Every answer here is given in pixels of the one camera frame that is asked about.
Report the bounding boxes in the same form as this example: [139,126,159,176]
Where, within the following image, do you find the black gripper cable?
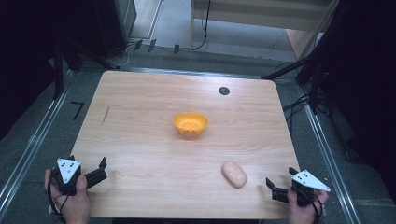
[46,169,71,220]
[306,190,325,220]

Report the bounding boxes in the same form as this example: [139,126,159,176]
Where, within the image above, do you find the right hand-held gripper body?
[270,169,332,208]

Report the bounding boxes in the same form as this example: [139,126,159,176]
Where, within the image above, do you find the dark cabinet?
[92,0,138,58]

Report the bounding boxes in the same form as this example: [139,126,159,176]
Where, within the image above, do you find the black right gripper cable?
[306,190,325,220]

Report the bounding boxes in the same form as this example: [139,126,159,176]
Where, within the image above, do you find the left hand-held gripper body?
[50,158,108,197]

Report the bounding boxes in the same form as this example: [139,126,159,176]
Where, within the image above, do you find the white floor cable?
[115,42,135,67]

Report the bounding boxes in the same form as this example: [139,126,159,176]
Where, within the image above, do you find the person's left hand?
[44,169,92,224]

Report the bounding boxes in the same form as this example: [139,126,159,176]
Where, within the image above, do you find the person's right hand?
[286,189,330,224]

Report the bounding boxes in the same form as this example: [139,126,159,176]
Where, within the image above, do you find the orange plastic bowl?
[173,111,209,136]

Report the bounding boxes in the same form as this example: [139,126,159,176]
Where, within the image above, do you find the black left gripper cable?
[46,169,71,220]

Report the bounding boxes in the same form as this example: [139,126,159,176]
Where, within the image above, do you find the bundle of black floor cables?
[275,62,332,132]

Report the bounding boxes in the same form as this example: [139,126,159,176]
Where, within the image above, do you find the black metal stand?
[261,0,353,115]
[52,36,120,101]

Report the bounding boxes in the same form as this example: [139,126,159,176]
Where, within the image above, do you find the metal floor rail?
[0,70,74,213]
[298,85,362,224]

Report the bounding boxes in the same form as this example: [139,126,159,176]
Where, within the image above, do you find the black hanging cable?
[191,0,212,51]

